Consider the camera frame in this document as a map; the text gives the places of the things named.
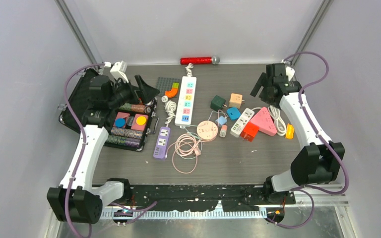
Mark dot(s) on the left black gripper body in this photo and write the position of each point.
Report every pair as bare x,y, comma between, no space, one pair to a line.
124,93

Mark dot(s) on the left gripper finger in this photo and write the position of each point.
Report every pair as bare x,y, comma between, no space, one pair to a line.
145,92
137,99

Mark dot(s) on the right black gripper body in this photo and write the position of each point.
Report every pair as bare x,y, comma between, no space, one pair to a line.
264,94

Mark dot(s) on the white multicolour power strip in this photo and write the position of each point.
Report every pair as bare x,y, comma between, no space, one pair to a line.
185,101

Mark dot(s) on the dark green cube adapter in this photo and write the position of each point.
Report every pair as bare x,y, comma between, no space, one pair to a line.
217,103

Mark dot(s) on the red cube socket adapter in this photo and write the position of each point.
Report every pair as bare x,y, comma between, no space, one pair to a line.
249,132

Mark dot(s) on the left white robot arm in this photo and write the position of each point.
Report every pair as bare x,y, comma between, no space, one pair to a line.
74,200

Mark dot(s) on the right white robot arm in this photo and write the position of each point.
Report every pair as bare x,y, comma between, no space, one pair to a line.
320,157

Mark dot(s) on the grey lego baseplate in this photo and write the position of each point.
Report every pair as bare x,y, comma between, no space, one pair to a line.
164,84

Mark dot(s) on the orange curved lego piece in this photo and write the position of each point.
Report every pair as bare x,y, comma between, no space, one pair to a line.
172,93

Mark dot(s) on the black poker chip case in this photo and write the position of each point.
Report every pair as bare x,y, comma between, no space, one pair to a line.
128,126

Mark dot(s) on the beige cube adapter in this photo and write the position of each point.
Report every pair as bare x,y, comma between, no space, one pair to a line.
236,100

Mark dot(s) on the white USB power strip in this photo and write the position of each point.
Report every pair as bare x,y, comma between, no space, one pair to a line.
241,122

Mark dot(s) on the pink triangular power strip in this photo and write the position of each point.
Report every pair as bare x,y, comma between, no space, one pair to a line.
264,122

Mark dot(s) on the blue flat adapter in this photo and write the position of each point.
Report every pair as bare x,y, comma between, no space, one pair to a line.
233,113

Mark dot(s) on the orange small object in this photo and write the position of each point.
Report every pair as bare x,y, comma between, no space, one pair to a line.
289,131

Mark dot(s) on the red glitter microphone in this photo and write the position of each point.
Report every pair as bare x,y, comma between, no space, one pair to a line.
214,60

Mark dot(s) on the purple power strip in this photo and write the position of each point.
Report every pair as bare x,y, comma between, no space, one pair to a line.
160,151

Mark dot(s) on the light blue charger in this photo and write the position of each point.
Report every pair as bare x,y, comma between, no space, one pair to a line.
221,121

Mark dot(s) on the salmon pink charger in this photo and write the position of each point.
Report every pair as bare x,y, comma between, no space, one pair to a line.
223,131

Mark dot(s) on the pink round power socket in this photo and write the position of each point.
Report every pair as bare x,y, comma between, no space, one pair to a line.
207,130

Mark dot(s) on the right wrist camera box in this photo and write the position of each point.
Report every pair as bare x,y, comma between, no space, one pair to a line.
290,72

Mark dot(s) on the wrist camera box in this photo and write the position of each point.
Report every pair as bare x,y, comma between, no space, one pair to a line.
118,72
290,72

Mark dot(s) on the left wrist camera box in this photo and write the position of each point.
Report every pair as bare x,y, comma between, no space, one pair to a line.
118,72

